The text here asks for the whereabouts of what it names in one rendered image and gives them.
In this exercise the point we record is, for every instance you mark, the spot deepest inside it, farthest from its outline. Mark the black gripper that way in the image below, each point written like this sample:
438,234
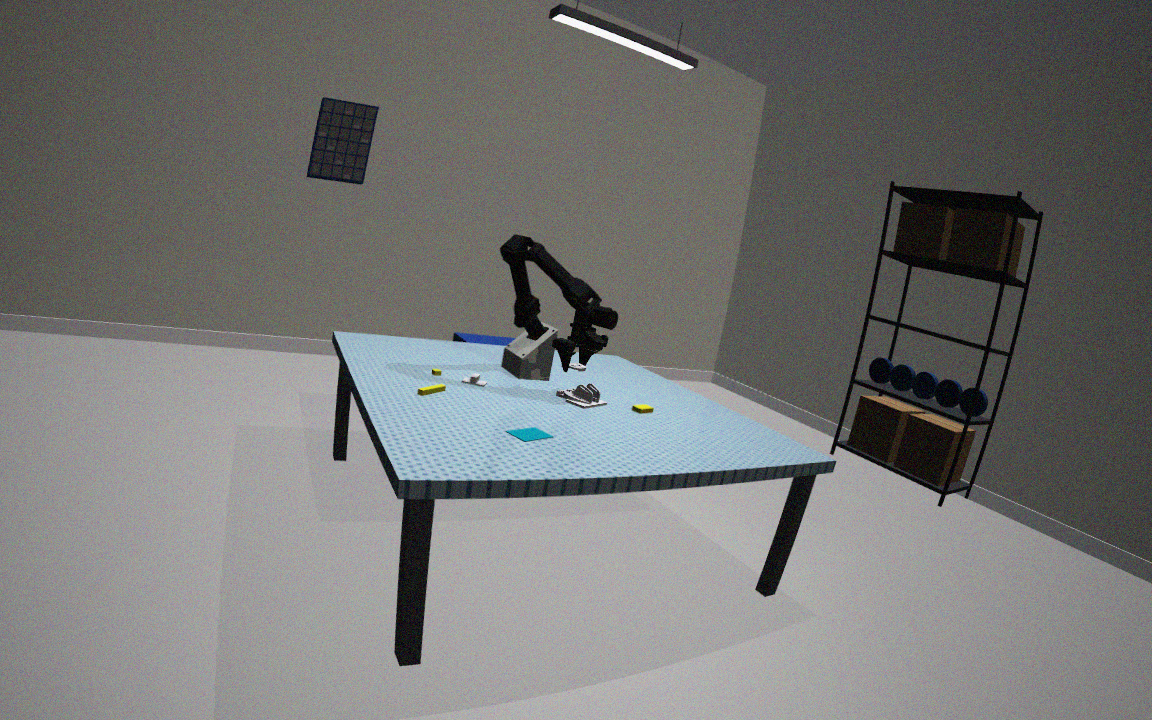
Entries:
566,347

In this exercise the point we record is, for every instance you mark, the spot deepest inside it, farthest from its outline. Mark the teal flat rectangular plate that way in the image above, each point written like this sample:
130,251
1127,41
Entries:
529,434

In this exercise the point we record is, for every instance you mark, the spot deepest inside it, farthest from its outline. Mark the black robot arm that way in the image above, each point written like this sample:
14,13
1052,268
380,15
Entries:
515,252

